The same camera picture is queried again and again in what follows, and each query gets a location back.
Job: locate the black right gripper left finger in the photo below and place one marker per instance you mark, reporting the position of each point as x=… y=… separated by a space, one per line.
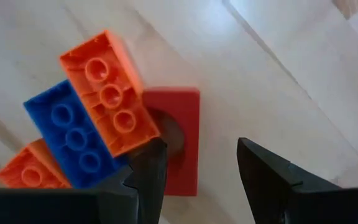
x=120 y=202

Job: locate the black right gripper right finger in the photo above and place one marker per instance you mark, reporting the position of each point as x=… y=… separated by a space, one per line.
x=291 y=196

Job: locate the blue rectangular block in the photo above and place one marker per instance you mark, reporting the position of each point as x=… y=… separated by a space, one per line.
x=73 y=137

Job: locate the orange rectangular block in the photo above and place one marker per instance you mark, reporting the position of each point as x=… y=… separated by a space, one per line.
x=30 y=174
x=110 y=93

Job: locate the red arch block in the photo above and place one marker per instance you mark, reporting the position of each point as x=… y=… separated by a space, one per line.
x=185 y=105

